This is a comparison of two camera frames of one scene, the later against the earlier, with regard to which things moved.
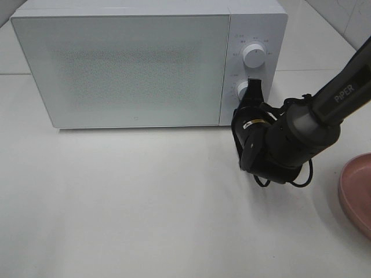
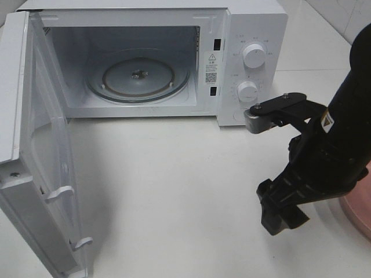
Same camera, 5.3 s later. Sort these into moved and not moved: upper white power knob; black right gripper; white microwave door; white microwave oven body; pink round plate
Moved: white microwave door; black right gripper
Not moved: upper white power knob; pink round plate; white microwave oven body
